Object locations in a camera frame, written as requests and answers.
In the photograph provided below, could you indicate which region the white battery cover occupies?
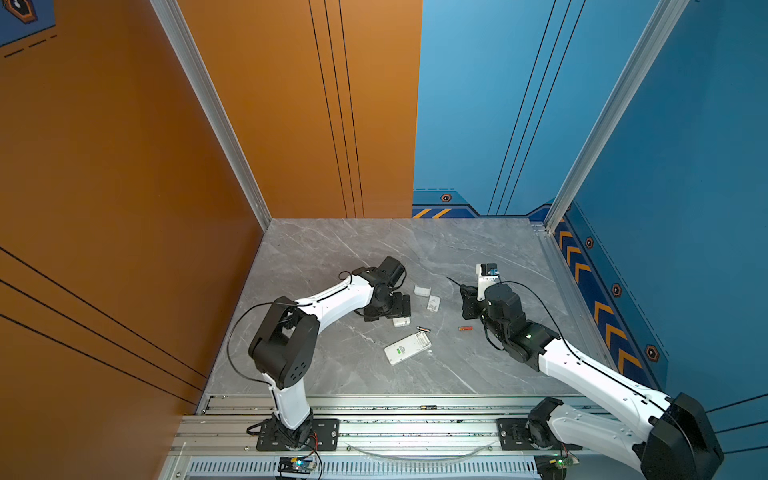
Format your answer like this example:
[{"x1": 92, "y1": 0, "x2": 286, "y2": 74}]
[
  {"x1": 414, "y1": 285, "x2": 431, "y2": 298},
  {"x1": 427, "y1": 295, "x2": 441, "y2": 313}
]

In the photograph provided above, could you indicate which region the white TCL remote control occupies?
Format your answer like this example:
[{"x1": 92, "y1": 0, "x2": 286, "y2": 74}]
[{"x1": 384, "y1": 331, "x2": 431, "y2": 365}]

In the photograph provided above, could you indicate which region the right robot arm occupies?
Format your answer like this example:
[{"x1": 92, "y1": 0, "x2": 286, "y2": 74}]
[{"x1": 460, "y1": 282, "x2": 725, "y2": 479}]

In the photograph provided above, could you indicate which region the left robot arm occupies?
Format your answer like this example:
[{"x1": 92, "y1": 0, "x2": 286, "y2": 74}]
[{"x1": 248, "y1": 256, "x2": 410, "y2": 448}]

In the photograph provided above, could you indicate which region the right green circuit board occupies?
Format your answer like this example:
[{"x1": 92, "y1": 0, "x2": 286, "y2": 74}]
[{"x1": 534, "y1": 455, "x2": 580, "y2": 480}]

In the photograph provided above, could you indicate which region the green circuit board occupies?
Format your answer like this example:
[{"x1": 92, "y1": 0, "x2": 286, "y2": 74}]
[
  {"x1": 276, "y1": 456, "x2": 321, "y2": 479},
  {"x1": 534, "y1": 455, "x2": 580, "y2": 480}
]

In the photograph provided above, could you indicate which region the left green circuit board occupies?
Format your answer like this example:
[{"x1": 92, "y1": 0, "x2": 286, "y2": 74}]
[{"x1": 276, "y1": 456, "x2": 321, "y2": 479}]

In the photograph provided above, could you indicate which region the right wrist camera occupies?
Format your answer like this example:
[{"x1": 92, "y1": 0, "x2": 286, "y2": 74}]
[{"x1": 476, "y1": 263, "x2": 501, "y2": 301}]

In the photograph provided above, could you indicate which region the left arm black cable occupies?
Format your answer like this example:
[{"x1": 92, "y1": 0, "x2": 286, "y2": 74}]
[{"x1": 225, "y1": 299, "x2": 289, "y2": 388}]

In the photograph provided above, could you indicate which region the aluminium rail frame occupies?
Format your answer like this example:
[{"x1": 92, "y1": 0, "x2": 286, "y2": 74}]
[{"x1": 160, "y1": 395, "x2": 616, "y2": 479}]

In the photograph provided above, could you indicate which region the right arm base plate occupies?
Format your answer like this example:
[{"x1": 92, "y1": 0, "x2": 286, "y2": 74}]
[{"x1": 496, "y1": 418, "x2": 582, "y2": 451}]

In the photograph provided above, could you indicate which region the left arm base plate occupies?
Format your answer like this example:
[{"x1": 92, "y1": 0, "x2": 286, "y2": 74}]
[{"x1": 256, "y1": 417, "x2": 340, "y2": 452}]

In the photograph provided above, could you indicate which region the clear cable on rail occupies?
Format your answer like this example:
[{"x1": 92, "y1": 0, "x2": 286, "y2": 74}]
[{"x1": 343, "y1": 442, "x2": 496, "y2": 462}]

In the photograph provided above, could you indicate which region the right aluminium corner post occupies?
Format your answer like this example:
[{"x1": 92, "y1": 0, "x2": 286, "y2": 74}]
[{"x1": 543, "y1": 0, "x2": 689, "y2": 235}]

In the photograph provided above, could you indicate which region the aluminium corner post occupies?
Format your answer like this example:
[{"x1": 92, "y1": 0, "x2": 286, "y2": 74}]
[
  {"x1": 150, "y1": 0, "x2": 272, "y2": 232},
  {"x1": 543, "y1": 0, "x2": 689, "y2": 235}
]

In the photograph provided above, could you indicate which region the left aluminium corner post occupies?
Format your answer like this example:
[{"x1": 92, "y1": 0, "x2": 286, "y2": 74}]
[{"x1": 150, "y1": 0, "x2": 272, "y2": 232}]

